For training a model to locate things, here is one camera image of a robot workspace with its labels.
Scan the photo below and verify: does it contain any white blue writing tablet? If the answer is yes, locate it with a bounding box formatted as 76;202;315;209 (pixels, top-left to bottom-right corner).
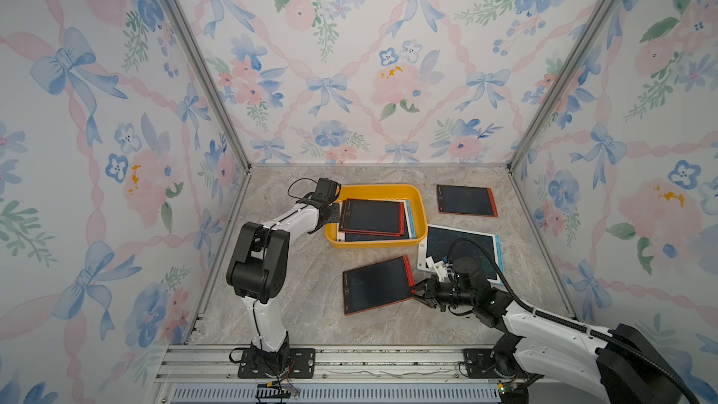
416;226;504;285
336;199;417;242

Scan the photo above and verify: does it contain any yellow plastic storage box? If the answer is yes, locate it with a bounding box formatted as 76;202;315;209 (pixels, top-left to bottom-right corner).
323;183;428;250

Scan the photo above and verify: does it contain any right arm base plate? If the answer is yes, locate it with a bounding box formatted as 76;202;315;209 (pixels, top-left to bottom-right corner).
462;348;527;382

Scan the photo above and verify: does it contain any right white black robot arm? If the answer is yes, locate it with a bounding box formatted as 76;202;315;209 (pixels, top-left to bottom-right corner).
411;265;698;403

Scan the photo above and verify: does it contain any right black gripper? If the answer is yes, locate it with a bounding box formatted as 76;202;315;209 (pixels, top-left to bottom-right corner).
395;260;465;297

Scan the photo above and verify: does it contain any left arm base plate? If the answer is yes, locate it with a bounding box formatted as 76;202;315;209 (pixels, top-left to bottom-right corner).
237;345;316;380

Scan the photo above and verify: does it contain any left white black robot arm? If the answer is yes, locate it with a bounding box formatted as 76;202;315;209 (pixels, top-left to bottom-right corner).
226;178;341;364

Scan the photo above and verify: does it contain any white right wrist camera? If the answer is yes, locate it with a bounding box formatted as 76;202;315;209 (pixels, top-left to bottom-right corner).
426;256;454;282

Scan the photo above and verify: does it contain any red writing tablet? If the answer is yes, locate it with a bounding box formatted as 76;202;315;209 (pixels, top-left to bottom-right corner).
342;255;414;315
437;184;498;218
338;199;406;238

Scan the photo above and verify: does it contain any aluminium front rail frame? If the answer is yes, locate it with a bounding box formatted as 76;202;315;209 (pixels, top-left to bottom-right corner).
150;343;626;404

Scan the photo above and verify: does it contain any black corrugated cable conduit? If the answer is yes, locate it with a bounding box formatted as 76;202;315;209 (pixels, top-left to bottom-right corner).
445;236;702;404

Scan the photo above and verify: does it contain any left thin black cable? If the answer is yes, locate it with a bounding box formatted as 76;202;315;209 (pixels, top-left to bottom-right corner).
287;178;320;209

